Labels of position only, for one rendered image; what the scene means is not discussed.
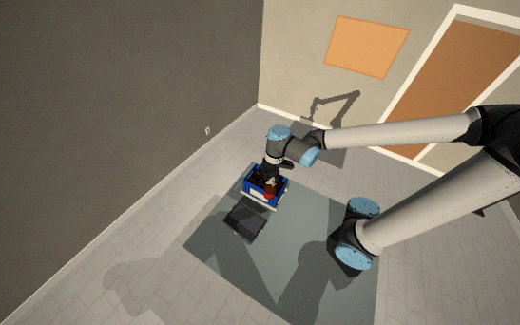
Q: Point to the blue divided crate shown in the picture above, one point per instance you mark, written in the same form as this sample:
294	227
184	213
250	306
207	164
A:
257	192

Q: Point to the brown bottle with red label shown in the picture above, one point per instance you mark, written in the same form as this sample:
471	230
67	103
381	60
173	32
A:
269	191

